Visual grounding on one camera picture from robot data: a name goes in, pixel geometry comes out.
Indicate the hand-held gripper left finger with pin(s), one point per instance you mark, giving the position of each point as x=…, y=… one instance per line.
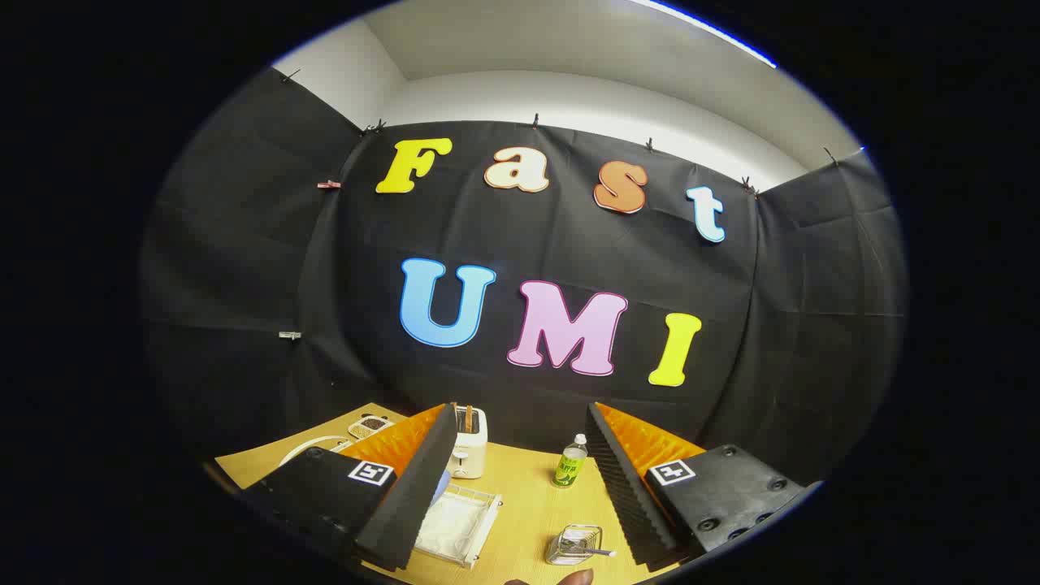
x=422, y=479

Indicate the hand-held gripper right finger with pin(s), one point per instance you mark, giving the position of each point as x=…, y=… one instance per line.
x=621, y=487

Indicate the blue plate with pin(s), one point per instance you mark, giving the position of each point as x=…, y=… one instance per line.
x=440, y=487

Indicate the white compartment dish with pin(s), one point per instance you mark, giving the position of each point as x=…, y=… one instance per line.
x=371, y=424

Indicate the white toaster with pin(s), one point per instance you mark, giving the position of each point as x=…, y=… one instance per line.
x=471, y=455

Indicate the green label drink bottle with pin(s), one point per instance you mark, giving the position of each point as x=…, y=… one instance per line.
x=570, y=467

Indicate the row of black clips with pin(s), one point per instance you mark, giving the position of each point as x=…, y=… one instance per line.
x=535, y=121

